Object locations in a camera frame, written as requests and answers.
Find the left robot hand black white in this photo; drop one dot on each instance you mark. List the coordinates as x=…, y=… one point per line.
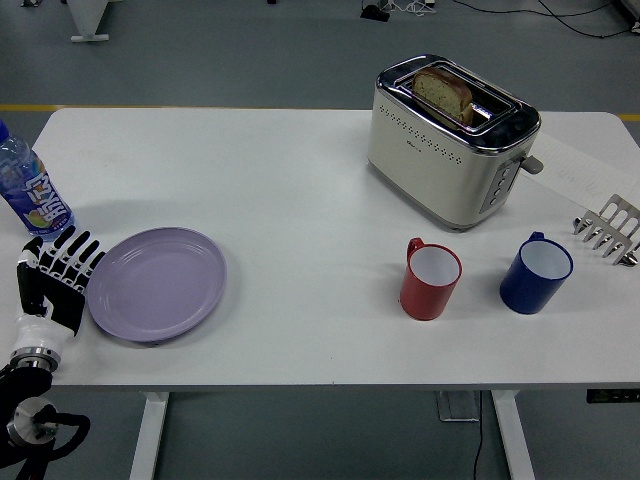
x=60, y=305

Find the purple round plate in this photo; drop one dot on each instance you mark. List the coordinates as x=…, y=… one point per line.
x=157, y=285

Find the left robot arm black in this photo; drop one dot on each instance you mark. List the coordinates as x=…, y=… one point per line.
x=22, y=387

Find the blue drink bottle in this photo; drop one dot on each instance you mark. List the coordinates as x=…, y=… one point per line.
x=37, y=195

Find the white stand foot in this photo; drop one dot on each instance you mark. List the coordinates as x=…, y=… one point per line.
x=87, y=22

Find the red mug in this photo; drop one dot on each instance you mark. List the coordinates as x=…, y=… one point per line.
x=425, y=297

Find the cream chrome toaster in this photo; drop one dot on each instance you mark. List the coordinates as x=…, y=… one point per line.
x=430, y=170

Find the grey box under table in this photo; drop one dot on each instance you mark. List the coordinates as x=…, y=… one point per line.
x=457, y=406

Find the black floor device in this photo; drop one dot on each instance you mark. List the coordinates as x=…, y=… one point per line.
x=375, y=13

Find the brown bread slice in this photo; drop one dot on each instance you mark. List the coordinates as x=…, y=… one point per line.
x=442, y=92

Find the blue mug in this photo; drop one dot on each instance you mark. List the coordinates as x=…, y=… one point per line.
x=525, y=292

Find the white paper sheet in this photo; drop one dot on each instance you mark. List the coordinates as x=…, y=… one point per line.
x=580, y=172

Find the silver metal tongs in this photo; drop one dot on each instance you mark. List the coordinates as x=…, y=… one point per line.
x=607, y=235

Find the black table control panel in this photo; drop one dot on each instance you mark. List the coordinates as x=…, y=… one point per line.
x=612, y=395

